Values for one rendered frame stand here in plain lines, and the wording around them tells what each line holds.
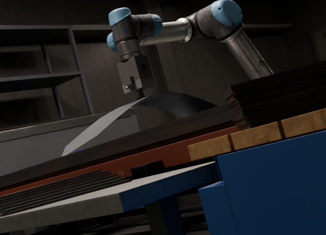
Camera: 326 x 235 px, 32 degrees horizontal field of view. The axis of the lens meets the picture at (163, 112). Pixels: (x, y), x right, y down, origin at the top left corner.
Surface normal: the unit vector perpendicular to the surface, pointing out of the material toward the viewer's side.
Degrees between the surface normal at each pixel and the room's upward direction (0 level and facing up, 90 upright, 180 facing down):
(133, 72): 90
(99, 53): 90
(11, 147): 90
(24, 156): 90
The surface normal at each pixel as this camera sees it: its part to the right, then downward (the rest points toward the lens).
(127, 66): -0.64, 0.13
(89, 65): 0.73, -0.24
